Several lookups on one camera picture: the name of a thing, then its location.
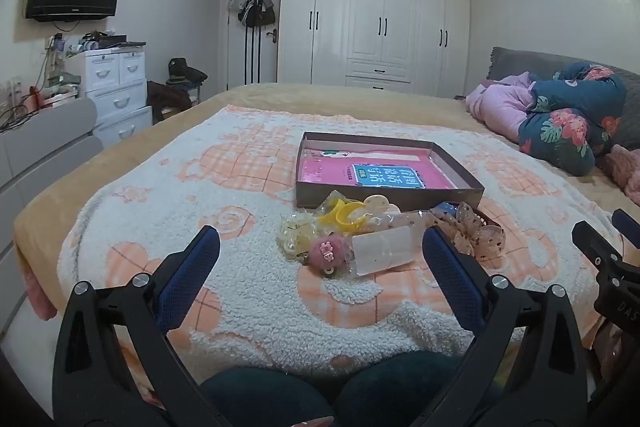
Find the blue hair accessory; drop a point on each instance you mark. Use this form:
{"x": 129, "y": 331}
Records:
{"x": 446, "y": 209}

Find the hanging bags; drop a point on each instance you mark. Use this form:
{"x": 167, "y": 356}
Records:
{"x": 257, "y": 7}

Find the pink book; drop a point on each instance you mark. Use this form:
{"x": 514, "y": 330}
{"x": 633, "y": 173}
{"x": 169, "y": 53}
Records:
{"x": 372, "y": 169}

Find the white door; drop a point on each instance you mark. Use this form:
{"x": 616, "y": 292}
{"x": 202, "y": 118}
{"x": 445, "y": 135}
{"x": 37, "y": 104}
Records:
{"x": 250, "y": 52}

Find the clear plastic packet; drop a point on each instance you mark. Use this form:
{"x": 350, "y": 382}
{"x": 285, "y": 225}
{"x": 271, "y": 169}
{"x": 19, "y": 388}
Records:
{"x": 382, "y": 247}

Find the person's legs in dark trousers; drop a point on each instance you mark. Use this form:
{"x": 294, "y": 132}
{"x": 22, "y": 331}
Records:
{"x": 325, "y": 392}

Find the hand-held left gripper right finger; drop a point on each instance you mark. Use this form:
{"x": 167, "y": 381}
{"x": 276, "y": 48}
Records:
{"x": 450, "y": 272}

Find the white wardrobe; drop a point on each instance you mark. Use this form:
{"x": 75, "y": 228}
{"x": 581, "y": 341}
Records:
{"x": 380, "y": 12}

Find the pink quilt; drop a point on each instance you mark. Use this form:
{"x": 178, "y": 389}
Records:
{"x": 500, "y": 107}

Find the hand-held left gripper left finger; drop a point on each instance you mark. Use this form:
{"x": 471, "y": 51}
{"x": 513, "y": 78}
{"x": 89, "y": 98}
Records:
{"x": 187, "y": 272}

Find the lace bow headband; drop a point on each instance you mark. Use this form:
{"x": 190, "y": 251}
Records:
{"x": 472, "y": 232}

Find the floral and pink bedding pile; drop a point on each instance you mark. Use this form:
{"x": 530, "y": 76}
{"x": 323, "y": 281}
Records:
{"x": 510, "y": 62}

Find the chair with dark clothes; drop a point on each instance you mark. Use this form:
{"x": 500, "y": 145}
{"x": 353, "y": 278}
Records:
{"x": 177, "y": 89}

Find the pink fuzzy hair clip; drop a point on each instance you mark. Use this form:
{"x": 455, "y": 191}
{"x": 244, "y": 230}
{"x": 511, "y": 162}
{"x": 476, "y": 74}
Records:
{"x": 327, "y": 254}

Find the pink knitted cloth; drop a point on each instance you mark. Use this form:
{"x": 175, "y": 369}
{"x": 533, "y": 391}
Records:
{"x": 627, "y": 172}

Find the white drawer cabinet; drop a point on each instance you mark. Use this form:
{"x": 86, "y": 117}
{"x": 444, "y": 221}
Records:
{"x": 117, "y": 87}

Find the blue floral quilt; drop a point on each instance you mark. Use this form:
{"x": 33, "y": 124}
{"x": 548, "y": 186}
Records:
{"x": 565, "y": 117}

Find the bed with tan sheet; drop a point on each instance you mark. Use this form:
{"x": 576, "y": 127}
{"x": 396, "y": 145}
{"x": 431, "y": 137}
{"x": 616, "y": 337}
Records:
{"x": 150, "y": 127}

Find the white and orange printed blanket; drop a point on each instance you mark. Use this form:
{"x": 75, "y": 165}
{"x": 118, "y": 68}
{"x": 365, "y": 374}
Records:
{"x": 250, "y": 187}

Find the shallow cardboard box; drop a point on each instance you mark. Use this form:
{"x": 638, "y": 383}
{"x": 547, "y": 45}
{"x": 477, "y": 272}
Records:
{"x": 385, "y": 167}

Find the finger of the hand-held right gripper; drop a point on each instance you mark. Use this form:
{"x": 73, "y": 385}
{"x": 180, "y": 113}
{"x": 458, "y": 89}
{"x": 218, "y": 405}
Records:
{"x": 597, "y": 244}
{"x": 627, "y": 222}

